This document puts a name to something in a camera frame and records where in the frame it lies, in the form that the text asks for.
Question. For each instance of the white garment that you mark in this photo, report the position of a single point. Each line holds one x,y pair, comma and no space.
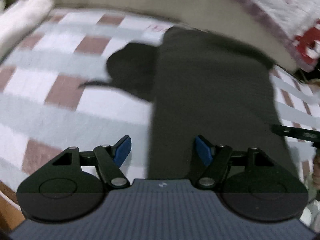
22,22

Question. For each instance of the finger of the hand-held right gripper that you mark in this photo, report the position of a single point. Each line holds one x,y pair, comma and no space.
297,133

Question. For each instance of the checkered rug with cat print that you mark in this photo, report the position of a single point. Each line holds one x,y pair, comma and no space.
50,110

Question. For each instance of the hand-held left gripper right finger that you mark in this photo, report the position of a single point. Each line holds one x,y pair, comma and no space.
205,151

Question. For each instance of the quilted bedspread with ruffle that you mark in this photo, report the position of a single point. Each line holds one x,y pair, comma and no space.
275,0

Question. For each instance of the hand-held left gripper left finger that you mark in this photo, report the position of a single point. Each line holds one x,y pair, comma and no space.
122,151

